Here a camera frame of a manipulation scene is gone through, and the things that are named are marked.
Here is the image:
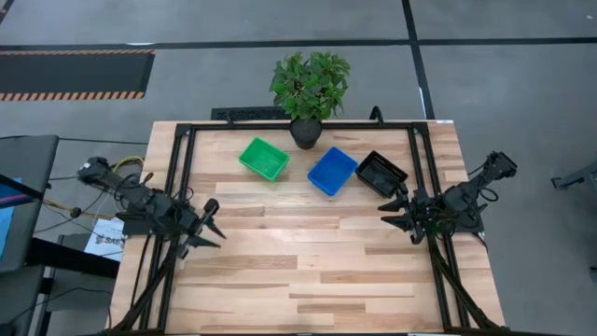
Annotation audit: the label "dark grey desk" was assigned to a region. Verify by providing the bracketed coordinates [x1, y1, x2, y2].
[0, 133, 121, 336]

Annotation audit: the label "white printed paper sheet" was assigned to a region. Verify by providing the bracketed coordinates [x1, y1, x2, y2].
[83, 217, 127, 262]

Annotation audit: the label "black metal table frame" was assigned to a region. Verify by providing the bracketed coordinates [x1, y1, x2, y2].
[100, 119, 509, 336]

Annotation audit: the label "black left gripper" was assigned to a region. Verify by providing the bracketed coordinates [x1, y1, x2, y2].
[172, 198, 229, 249]

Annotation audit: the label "yellow cable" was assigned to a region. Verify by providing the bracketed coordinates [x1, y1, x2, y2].
[41, 156, 146, 220]

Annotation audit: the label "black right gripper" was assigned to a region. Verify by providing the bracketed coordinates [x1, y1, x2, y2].
[377, 186, 445, 245]

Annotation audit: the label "green slotted plastic basket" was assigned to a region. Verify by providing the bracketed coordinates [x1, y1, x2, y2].
[239, 158, 291, 182]
[238, 136, 291, 181]

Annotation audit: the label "black slotted plastic basket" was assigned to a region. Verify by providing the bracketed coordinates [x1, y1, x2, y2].
[354, 149, 410, 200]

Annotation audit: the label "green plant in black pot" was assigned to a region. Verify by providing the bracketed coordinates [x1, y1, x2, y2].
[269, 50, 352, 150]

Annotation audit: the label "blue slotted plastic basket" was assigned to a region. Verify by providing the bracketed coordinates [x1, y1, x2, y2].
[306, 161, 359, 197]
[306, 146, 359, 196]

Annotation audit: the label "black metal stand foot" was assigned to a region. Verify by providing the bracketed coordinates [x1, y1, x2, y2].
[549, 161, 597, 190]

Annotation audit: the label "black floor mat striped edges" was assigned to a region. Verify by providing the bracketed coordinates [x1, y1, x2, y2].
[0, 49, 157, 103]

